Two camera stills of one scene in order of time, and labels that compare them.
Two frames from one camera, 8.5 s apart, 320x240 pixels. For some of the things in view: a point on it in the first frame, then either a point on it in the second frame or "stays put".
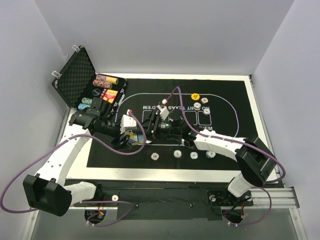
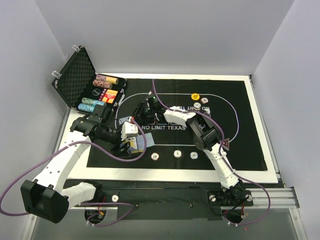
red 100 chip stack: [154, 156] stays put
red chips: [204, 100] stays put
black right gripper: [153, 125] → [144, 110]
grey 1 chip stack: [177, 154] stays put
